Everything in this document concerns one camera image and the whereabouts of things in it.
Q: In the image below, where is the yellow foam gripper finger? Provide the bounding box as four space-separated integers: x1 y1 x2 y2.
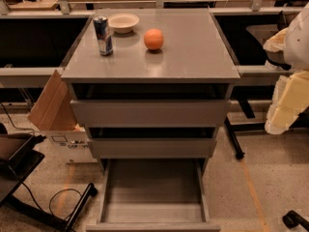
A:
265 71 309 134

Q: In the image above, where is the red bull can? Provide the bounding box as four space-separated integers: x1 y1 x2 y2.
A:
93 15 113 56

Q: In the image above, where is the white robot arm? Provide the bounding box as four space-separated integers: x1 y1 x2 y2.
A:
264 4 309 134

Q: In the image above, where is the grey top drawer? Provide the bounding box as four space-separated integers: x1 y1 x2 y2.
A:
70 100 230 128

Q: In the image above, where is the grey drawer cabinet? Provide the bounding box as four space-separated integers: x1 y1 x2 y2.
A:
60 7 241 176

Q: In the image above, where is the grey open bottom drawer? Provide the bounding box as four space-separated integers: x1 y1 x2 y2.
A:
86 159 220 232

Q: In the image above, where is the grey middle drawer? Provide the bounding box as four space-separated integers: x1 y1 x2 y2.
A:
88 138 216 159

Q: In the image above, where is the black table leg base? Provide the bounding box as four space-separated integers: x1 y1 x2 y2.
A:
224 99 309 160

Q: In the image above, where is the black caster bottom right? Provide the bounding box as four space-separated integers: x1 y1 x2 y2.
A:
282 210 309 232

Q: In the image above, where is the orange fruit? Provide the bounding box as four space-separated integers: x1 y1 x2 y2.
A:
144 28 164 50

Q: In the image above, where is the white bowl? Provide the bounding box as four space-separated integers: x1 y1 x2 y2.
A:
108 14 139 34

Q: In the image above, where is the open cardboard box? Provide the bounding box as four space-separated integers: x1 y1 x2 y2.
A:
28 71 96 163

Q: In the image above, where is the black stand with cable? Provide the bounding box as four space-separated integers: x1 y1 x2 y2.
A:
0 125 98 232

